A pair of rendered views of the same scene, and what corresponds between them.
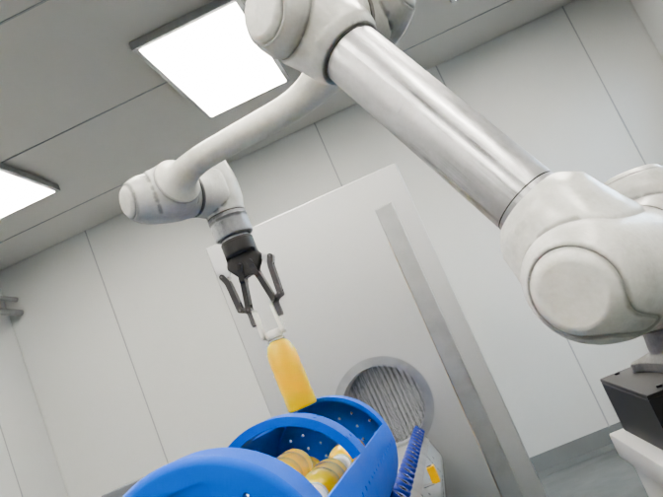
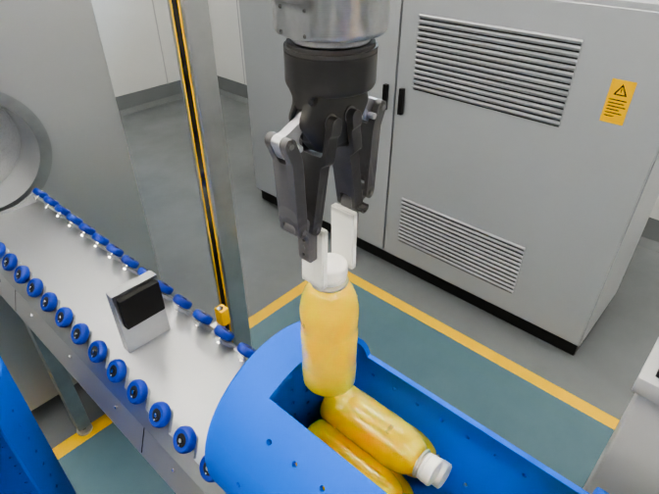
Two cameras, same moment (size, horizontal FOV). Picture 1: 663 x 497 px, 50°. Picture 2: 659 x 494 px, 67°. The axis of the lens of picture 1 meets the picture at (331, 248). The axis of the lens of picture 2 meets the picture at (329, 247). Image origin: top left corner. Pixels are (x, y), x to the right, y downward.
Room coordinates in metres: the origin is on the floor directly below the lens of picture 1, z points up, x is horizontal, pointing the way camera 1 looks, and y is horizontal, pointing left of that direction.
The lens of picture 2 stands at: (1.30, 0.53, 1.72)
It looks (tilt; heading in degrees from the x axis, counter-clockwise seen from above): 35 degrees down; 306
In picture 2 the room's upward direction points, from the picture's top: straight up
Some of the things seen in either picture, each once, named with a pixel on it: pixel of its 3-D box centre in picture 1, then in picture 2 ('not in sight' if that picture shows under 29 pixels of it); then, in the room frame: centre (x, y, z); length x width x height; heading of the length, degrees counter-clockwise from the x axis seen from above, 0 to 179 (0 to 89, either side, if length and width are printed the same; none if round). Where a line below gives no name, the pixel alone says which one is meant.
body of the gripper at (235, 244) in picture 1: (243, 257); (329, 94); (1.55, 0.19, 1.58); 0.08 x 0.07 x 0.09; 85
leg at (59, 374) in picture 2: not in sight; (60, 376); (2.78, 0.14, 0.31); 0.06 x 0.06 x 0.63; 85
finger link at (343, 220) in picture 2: (277, 317); (343, 236); (1.55, 0.17, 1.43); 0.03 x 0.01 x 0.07; 175
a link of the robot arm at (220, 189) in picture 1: (209, 185); not in sight; (1.54, 0.20, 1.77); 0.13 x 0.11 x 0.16; 138
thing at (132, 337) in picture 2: not in sight; (141, 314); (2.07, 0.14, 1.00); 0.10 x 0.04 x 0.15; 85
